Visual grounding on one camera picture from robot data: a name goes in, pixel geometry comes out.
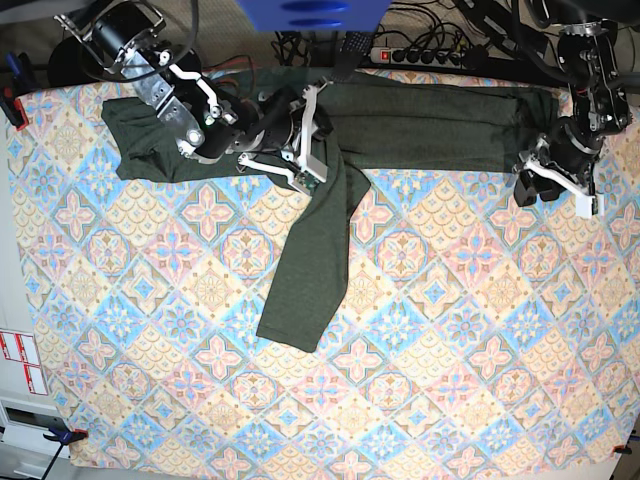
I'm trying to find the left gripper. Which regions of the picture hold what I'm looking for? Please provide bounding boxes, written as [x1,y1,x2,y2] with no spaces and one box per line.
[513,117,603,207]

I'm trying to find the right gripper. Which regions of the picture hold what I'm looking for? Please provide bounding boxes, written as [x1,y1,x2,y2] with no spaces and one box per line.
[234,87,333,154]

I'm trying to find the dark green long-sleeve shirt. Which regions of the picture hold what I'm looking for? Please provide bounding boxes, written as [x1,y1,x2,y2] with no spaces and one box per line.
[100,67,561,354]

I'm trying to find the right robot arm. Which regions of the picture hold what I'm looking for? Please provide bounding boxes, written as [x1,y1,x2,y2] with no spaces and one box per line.
[55,1,332,163]

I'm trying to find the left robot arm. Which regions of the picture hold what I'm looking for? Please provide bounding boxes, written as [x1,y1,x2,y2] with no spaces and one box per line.
[511,0,639,218]

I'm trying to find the blue plastic box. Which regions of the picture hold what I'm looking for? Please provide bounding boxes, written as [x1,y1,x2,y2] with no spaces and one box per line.
[237,0,391,32]

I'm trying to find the black remote control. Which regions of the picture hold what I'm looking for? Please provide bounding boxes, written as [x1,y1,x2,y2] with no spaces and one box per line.
[330,31,373,82]

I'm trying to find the patterned colourful table cloth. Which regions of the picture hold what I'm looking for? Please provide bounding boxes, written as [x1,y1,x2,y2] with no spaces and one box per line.
[1,85,639,479]

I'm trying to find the black round stool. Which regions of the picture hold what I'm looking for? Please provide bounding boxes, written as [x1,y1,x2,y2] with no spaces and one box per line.
[47,37,103,88]

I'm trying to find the blue clamp upper left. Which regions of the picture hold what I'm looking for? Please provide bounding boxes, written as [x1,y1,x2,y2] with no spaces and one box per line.
[1,52,28,131]

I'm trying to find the blue clamp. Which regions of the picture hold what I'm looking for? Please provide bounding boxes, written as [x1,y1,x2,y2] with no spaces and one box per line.
[1,52,28,131]
[42,428,89,480]

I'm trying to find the orange clamp lower right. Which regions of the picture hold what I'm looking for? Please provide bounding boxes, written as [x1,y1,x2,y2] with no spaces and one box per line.
[613,445,633,455]

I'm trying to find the red white labels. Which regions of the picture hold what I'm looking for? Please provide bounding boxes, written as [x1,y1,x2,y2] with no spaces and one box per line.
[1,330,48,396]

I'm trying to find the blue clamp lower left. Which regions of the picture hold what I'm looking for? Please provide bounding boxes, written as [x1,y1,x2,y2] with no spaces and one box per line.
[42,428,89,480]

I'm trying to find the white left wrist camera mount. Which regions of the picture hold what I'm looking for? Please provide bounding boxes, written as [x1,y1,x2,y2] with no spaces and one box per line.
[513,140,604,219]

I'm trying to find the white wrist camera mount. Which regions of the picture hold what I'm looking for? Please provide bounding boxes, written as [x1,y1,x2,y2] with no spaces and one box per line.
[513,140,604,219]
[233,77,332,196]

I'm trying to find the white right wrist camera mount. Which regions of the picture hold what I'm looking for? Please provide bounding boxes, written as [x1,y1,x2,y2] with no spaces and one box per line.
[233,77,332,196]

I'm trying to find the black power strip red switch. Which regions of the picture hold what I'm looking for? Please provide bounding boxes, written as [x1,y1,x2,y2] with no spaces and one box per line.
[369,47,464,68]

